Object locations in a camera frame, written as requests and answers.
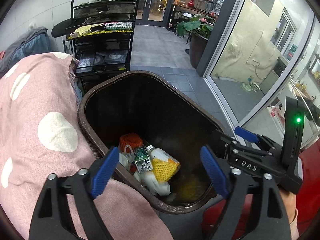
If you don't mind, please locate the green drink carton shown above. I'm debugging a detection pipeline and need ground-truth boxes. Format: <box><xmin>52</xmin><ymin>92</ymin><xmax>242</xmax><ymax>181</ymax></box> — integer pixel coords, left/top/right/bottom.
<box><xmin>134</xmin><ymin>145</ymin><xmax>153</xmax><ymax>174</ymax></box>

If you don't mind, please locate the yellow foam fruit net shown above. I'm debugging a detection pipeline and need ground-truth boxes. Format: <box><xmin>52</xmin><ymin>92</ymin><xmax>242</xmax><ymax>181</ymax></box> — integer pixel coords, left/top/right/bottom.
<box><xmin>151</xmin><ymin>158</ymin><xmax>180</xmax><ymax>183</ymax></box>

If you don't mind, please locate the orange white plastic bottle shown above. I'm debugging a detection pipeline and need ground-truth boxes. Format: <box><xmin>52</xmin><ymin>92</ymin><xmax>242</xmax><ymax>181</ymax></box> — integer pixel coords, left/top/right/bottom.
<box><xmin>147</xmin><ymin>145</ymin><xmax>180</xmax><ymax>173</ymax></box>

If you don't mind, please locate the dark brown trash bin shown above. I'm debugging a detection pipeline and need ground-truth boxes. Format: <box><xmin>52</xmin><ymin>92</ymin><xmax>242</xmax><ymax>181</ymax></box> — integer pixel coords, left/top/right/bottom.
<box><xmin>79</xmin><ymin>71</ymin><xmax>226</xmax><ymax>215</ymax></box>

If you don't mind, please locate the white plastic wrapper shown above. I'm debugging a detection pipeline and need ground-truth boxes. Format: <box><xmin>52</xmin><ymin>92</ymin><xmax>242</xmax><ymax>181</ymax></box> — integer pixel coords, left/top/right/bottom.
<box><xmin>119</xmin><ymin>145</ymin><xmax>135</xmax><ymax>171</ymax></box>

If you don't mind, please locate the person's right hand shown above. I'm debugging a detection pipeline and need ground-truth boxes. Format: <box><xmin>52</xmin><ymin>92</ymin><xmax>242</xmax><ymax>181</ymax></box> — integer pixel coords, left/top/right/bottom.
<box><xmin>279</xmin><ymin>189</ymin><xmax>297</xmax><ymax>224</ymax></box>

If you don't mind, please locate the pink polka dot bedspread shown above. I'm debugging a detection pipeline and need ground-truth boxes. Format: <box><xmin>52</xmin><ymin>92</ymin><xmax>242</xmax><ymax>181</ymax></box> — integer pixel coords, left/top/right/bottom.
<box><xmin>1</xmin><ymin>52</ymin><xmax>172</xmax><ymax>239</ymax></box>

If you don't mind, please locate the potted green plant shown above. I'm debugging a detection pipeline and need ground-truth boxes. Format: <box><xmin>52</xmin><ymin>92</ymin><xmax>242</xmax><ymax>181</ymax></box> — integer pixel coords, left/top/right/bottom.
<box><xmin>176</xmin><ymin>14</ymin><xmax>215</xmax><ymax>69</ymax></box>

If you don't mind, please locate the black rolling cart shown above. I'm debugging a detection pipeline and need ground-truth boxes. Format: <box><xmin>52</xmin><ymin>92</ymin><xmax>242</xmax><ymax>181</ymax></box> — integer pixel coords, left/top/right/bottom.
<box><xmin>66</xmin><ymin>0</ymin><xmax>139</xmax><ymax>92</ymax></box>

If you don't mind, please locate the grey massage bed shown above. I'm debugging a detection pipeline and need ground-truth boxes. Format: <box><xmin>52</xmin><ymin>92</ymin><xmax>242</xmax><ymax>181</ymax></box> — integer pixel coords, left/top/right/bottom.
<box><xmin>1</xmin><ymin>27</ymin><xmax>53</xmax><ymax>78</ymax></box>

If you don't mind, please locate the black round stool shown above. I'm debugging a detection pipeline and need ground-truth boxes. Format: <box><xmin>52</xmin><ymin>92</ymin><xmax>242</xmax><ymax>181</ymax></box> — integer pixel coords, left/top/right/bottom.
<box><xmin>51</xmin><ymin>18</ymin><xmax>72</xmax><ymax>38</ymax></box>

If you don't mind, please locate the glass double door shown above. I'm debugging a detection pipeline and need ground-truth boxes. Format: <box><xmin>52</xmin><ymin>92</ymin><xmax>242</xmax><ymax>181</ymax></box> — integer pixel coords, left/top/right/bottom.
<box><xmin>136</xmin><ymin>0</ymin><xmax>170</xmax><ymax>27</ymax></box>

